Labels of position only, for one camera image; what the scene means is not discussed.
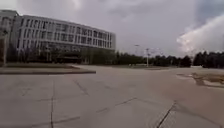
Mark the row of dark trees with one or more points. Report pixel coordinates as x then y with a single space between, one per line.
166 61

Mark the white pole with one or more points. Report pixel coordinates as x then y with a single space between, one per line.
147 58

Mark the large grey curved building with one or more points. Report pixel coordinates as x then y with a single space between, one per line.
56 35

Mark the grey concrete paved ground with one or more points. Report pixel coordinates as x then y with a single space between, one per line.
100 100

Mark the brown dirt patch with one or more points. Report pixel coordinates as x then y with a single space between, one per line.
213 78

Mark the raised bed with kerb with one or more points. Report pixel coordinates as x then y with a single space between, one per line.
33 69

